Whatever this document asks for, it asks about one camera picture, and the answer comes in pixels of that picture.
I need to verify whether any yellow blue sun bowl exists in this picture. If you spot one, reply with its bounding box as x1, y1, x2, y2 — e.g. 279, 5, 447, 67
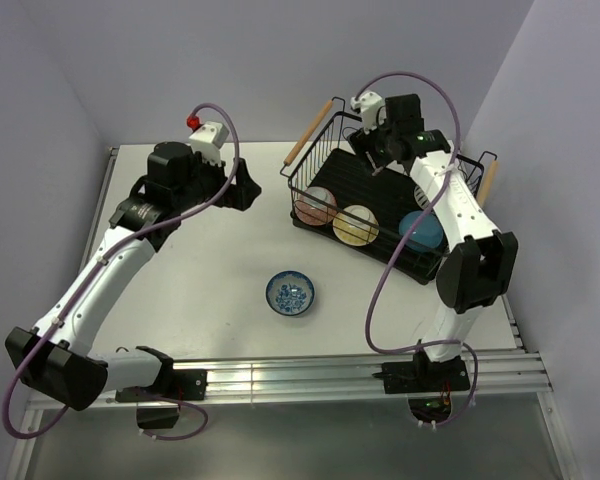
332, 205, 379, 247

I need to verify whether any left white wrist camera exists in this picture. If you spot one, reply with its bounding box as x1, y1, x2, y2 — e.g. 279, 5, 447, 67
186, 114, 229, 167

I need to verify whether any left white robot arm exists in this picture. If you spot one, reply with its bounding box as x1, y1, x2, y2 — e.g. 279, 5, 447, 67
5, 142, 262, 411

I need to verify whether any right wooden rack handle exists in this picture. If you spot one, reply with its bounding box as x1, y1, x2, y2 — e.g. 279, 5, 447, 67
476, 159, 500, 208

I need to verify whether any black wire dish rack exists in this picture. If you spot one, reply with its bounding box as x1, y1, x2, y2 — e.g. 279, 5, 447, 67
284, 91, 518, 306

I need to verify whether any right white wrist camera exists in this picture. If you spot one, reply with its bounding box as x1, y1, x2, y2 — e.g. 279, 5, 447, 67
350, 91, 386, 133

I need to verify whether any wooden rack handle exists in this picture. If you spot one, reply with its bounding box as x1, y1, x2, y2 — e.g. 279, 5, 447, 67
283, 100, 333, 167
476, 159, 500, 208

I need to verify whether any plain blue bowl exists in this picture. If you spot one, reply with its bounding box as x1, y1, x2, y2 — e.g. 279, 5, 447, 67
398, 210, 444, 253

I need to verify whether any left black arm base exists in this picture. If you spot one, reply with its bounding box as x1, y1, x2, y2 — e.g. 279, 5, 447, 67
114, 368, 209, 441

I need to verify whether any white blue floral bowl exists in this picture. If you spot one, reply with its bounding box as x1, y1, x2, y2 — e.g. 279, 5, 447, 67
265, 270, 316, 317

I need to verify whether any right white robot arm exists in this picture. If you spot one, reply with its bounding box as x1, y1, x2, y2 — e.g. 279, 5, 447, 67
351, 91, 518, 390

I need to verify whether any aluminium mounting rail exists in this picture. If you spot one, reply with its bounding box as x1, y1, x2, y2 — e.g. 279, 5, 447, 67
27, 349, 553, 412

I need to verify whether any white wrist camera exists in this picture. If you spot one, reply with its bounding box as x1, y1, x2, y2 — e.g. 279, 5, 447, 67
350, 91, 386, 133
186, 114, 229, 167

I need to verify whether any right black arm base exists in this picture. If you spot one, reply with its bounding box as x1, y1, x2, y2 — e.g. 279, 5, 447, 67
373, 352, 470, 422

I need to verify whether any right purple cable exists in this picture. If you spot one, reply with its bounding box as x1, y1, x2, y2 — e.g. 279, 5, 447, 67
354, 70, 480, 427

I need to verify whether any white blue-striped bowl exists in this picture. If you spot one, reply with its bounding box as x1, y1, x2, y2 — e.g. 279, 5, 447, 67
413, 185, 430, 210

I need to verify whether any left wooden rack handle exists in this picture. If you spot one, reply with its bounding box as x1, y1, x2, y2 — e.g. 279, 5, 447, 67
283, 100, 333, 167

